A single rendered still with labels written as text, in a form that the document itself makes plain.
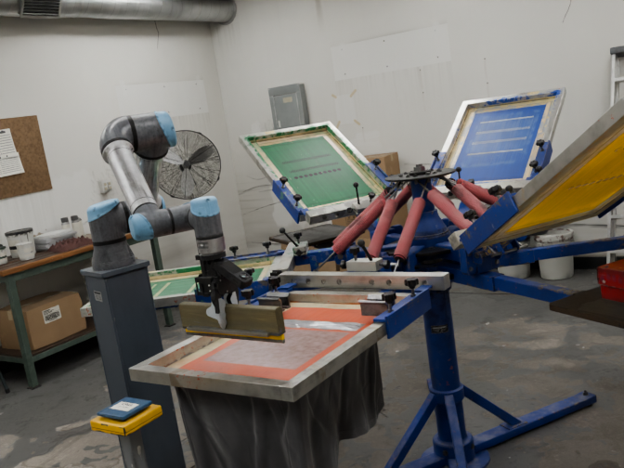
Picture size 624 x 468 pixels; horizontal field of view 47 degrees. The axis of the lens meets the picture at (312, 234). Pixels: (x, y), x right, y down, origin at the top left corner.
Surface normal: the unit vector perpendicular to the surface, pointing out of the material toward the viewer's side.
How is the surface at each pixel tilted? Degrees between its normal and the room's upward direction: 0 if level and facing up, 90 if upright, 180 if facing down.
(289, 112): 90
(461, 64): 90
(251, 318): 91
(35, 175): 90
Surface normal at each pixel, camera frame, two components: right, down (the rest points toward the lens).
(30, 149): 0.82, -0.03
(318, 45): -0.55, 0.22
